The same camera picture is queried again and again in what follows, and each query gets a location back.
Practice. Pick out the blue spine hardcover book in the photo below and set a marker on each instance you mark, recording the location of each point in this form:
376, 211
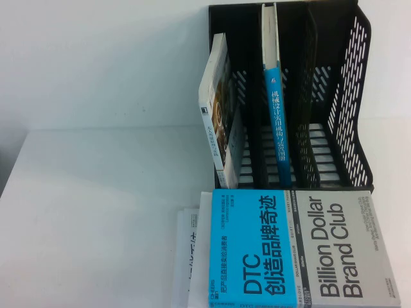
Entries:
278, 128

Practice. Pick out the white paperback book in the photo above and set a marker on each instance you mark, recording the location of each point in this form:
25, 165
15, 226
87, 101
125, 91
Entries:
213, 96

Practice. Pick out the white car suspension book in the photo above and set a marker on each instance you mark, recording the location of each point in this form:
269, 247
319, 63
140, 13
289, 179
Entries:
187, 288

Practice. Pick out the blue grey Billion Dollar book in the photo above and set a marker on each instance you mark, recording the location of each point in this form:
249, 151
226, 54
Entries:
289, 250

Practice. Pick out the black perforated plastic book stand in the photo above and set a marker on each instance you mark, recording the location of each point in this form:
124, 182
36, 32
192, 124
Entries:
295, 38

